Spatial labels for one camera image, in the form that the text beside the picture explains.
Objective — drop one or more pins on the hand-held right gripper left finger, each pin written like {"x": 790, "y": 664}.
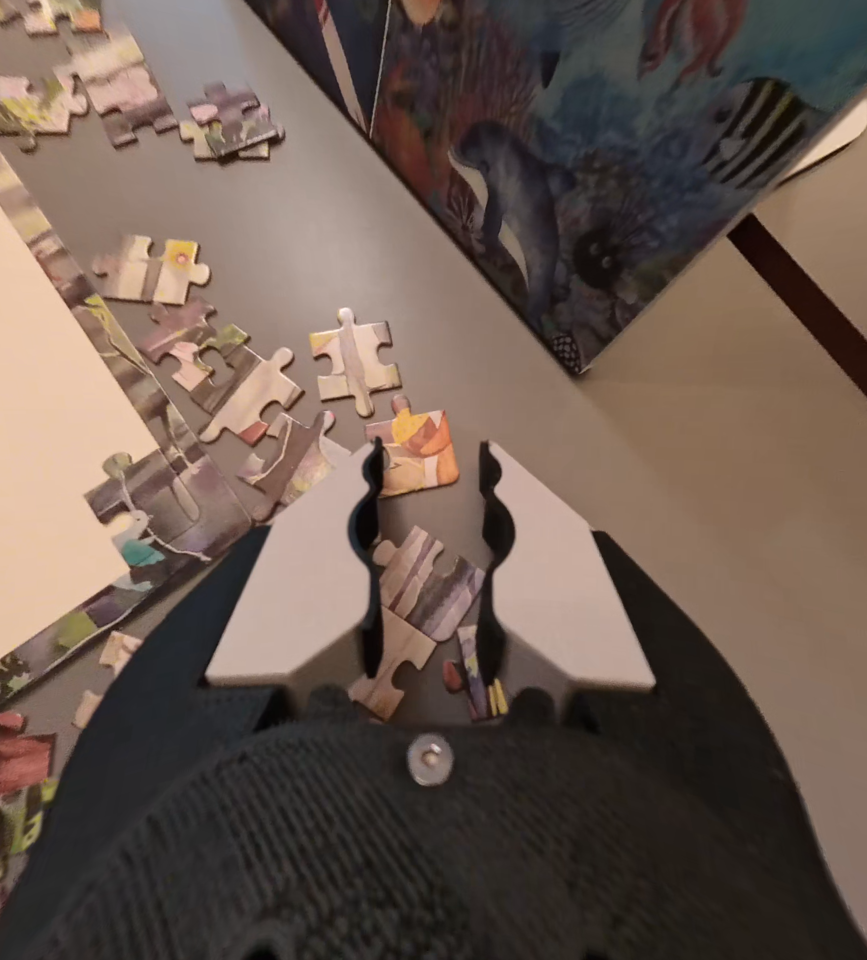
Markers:
{"x": 291, "y": 600}

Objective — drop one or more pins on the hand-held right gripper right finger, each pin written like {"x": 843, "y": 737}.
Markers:
{"x": 576, "y": 600}

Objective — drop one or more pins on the dark teal spot puzzle piece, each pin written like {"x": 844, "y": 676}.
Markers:
{"x": 163, "y": 502}

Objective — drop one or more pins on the orange yellow puzzle piece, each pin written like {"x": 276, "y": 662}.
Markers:
{"x": 418, "y": 450}

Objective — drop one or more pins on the pile of puzzle pieces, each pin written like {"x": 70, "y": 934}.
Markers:
{"x": 253, "y": 390}

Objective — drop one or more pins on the lion jigsaw puzzle board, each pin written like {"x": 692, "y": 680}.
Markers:
{"x": 13, "y": 375}

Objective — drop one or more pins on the space print puzzle box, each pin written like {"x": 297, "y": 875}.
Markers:
{"x": 628, "y": 150}

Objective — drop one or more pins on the orange corner puzzle piece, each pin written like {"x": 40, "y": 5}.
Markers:
{"x": 66, "y": 15}

